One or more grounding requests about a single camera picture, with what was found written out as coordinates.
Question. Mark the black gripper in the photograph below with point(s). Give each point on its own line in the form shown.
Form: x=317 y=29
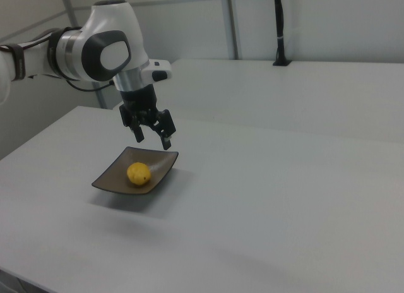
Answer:
x=139 y=102

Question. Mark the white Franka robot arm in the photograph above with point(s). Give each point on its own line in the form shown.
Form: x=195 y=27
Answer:
x=104 y=37

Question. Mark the brown square ceramic plate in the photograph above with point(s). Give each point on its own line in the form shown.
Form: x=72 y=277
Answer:
x=110 y=179

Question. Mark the black camera stand pole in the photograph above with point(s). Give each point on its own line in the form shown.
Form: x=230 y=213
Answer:
x=279 y=27

